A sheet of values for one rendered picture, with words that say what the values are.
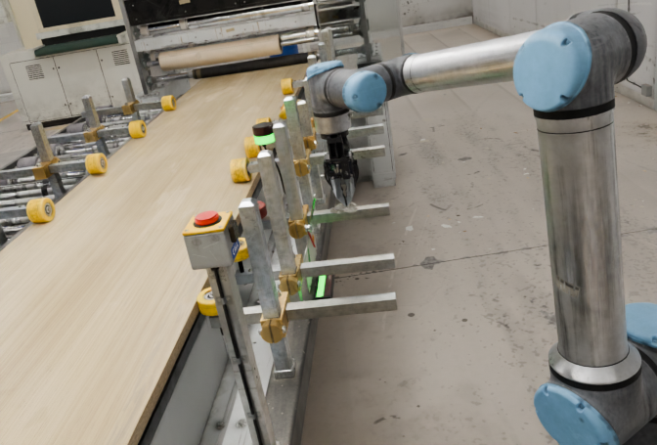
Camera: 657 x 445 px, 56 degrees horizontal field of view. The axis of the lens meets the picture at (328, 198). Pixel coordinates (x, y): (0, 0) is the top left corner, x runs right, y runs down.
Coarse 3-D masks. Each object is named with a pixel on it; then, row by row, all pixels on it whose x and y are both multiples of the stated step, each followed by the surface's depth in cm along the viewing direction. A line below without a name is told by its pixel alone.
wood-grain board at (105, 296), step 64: (192, 128) 291; (128, 192) 221; (192, 192) 211; (0, 256) 185; (64, 256) 178; (128, 256) 171; (0, 320) 149; (64, 320) 144; (128, 320) 139; (192, 320) 139; (0, 384) 124; (64, 384) 121; (128, 384) 118
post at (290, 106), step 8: (288, 96) 196; (288, 104) 195; (296, 104) 198; (288, 112) 196; (296, 112) 196; (288, 120) 197; (296, 120) 197; (288, 128) 198; (296, 128) 198; (296, 136) 199; (296, 144) 200; (296, 152) 201; (304, 152) 202; (304, 176) 204; (304, 184) 206; (304, 192) 207; (312, 192) 209; (304, 200) 208; (312, 200) 208
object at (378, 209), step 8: (360, 208) 186; (368, 208) 185; (376, 208) 185; (384, 208) 184; (288, 216) 189; (320, 216) 187; (328, 216) 187; (336, 216) 187; (344, 216) 186; (352, 216) 186; (360, 216) 186; (368, 216) 186; (376, 216) 186; (264, 224) 189
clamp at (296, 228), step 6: (306, 204) 192; (306, 210) 188; (306, 216) 186; (288, 222) 183; (294, 222) 182; (300, 222) 182; (306, 222) 185; (288, 228) 183; (294, 228) 181; (300, 228) 181; (294, 234) 182; (300, 234) 182; (306, 234) 184
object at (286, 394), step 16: (320, 208) 231; (320, 224) 215; (320, 240) 207; (320, 256) 196; (304, 288) 180; (304, 320) 164; (288, 336) 158; (304, 336) 157; (304, 352) 152; (272, 368) 148; (304, 368) 148; (272, 384) 142; (288, 384) 141; (304, 384) 145; (272, 400) 137; (288, 400) 136; (304, 400) 143; (272, 416) 133; (288, 416) 132; (304, 416) 141; (288, 432) 127
